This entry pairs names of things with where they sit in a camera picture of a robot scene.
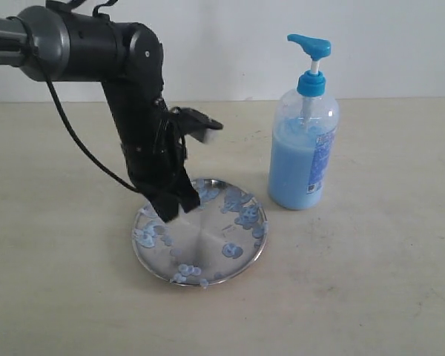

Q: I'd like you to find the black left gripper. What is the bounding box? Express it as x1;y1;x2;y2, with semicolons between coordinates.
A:
121;99;200;223

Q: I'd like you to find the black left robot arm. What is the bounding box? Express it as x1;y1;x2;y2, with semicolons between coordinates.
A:
0;1;200;222

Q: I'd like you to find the blue pump dispenser bottle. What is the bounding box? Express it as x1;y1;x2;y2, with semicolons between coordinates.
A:
268;33;340;211

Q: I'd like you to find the round steel plate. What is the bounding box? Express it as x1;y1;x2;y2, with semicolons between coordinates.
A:
131;177;268;288

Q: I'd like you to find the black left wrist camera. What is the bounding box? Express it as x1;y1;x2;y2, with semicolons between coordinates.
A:
172;107;224;144

